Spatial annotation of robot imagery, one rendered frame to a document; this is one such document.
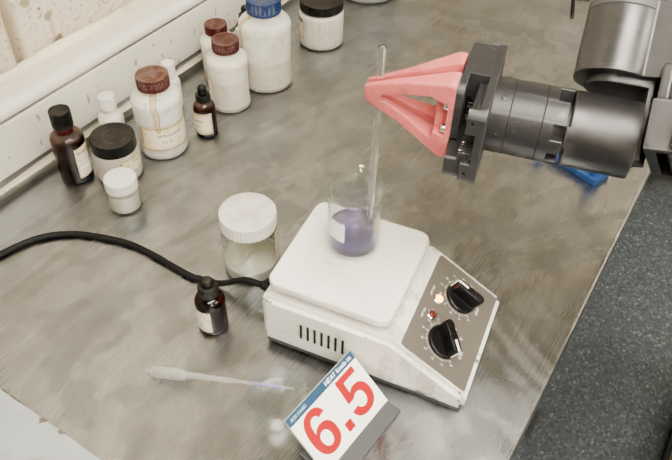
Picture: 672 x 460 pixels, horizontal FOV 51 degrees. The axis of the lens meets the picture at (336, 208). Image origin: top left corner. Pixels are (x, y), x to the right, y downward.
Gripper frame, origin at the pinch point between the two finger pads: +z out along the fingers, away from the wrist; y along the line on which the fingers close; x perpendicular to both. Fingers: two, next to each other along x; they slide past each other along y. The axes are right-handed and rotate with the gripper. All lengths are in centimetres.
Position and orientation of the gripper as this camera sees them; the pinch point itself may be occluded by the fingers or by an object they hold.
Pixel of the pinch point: (376, 90)
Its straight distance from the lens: 57.0
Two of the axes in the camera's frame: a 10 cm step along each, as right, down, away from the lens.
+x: -0.2, 7.2, 6.9
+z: -9.5, -2.3, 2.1
